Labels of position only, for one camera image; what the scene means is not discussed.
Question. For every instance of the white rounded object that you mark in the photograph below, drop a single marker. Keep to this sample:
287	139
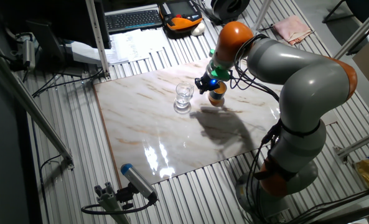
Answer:
198	29

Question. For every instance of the black camera clamp bracket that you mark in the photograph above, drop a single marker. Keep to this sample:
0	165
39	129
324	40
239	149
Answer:
125	194

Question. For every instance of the aluminium upright frame post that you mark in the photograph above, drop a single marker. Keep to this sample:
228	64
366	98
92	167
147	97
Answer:
97	37

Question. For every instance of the white printed paper sheet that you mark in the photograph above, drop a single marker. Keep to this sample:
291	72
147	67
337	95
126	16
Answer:
123	46

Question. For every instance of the green camera mount plate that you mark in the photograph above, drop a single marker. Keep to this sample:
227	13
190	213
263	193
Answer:
220	74

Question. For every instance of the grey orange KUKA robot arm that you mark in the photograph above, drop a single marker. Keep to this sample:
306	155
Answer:
311	90

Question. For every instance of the yellow plastic bag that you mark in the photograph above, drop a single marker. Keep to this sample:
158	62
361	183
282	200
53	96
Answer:
367	174

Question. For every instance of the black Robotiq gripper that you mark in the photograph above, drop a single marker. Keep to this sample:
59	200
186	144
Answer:
210	81

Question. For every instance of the silver camera with blue cap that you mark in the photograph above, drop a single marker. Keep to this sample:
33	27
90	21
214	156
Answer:
137	180

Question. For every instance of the aluminium low frame bar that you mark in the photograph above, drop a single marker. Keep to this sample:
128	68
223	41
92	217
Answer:
358	143

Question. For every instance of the black office chair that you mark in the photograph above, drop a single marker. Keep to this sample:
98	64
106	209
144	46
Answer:
364	9

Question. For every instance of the black computer keyboard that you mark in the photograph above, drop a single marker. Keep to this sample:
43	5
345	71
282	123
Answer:
131	20

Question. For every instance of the aluminium diagonal frame beam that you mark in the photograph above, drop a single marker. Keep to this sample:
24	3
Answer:
31	109

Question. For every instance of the aluminium slanted frame bar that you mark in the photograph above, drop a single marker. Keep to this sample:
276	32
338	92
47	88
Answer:
358	31

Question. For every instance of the white marble pattern board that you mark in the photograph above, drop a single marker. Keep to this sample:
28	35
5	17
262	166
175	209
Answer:
156	130

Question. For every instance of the orange black teach pendant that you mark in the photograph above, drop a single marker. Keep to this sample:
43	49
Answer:
179	21

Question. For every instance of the slim aluminium post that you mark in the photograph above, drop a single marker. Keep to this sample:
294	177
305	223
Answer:
262	14

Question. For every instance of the aluminium profile camera stand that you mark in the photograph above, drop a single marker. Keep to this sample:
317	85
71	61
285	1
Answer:
109	202

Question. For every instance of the clear glass mug with water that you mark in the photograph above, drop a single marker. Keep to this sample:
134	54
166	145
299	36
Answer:
182	98

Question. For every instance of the pink cloth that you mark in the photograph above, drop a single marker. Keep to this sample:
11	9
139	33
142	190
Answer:
293	29

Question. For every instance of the silver camera on bracket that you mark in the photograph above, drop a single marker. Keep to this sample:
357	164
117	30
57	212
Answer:
28	54

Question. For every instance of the orange cup with blue band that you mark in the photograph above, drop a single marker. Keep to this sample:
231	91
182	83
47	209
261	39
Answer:
218	98

